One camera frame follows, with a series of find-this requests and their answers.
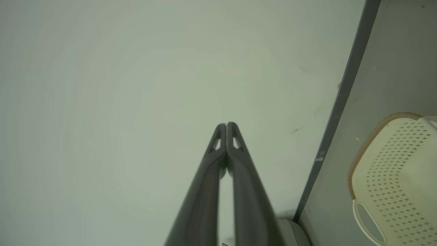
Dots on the pale grey rounded part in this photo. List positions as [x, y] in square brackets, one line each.
[293, 235]

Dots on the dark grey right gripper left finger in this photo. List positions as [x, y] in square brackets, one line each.
[198, 212]

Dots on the dark grey baseboard strip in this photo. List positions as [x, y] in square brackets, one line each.
[341, 95]

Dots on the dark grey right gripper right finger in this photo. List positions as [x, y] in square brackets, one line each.
[252, 212]

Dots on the cream laundry basket brown rim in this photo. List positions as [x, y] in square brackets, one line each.
[403, 171]

